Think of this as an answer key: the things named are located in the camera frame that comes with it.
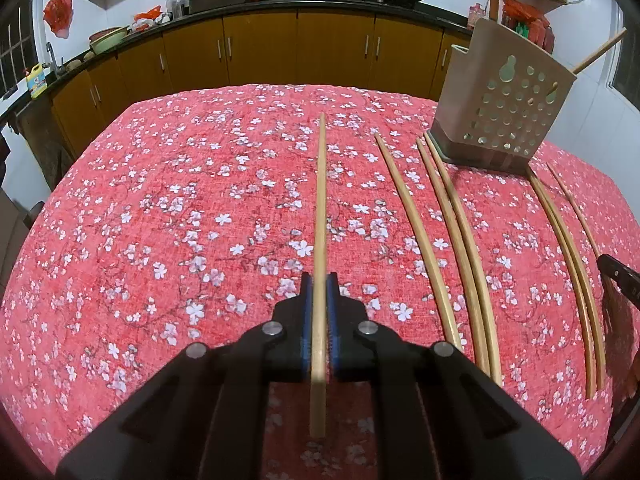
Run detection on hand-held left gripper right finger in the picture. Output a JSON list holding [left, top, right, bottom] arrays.
[[325, 272, 584, 480]]

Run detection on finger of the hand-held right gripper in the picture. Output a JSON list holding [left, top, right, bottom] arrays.
[[596, 253, 640, 309]]

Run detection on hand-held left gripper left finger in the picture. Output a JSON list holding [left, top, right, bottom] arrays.
[[55, 272, 316, 480]]

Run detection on beige perforated utensil holder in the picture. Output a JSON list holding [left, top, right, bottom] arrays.
[[425, 16, 579, 174]]

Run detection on red floral tablecloth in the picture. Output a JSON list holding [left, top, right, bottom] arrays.
[[0, 82, 640, 480]]

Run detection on dark window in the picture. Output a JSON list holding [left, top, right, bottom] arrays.
[[607, 9, 640, 107]]

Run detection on red snack packages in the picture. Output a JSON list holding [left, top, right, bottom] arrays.
[[501, 0, 556, 54]]

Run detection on wooden kitchen cabinet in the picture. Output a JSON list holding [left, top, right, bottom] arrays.
[[0, 0, 501, 117], [50, 10, 474, 162]]

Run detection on pink jar on counter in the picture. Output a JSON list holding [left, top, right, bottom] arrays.
[[467, 2, 489, 31]]

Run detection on red and white plastic bag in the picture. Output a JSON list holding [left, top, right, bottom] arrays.
[[132, 5, 171, 31]]

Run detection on green basin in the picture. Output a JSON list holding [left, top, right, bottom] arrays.
[[88, 26, 131, 55]]

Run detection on yellow detergent bottle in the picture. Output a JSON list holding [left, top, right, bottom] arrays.
[[24, 62, 47, 100]]

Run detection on hanging red plastic bag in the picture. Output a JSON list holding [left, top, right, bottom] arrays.
[[43, 0, 76, 40]]

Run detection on barred window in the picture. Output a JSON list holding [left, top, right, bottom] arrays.
[[0, 7, 37, 97]]

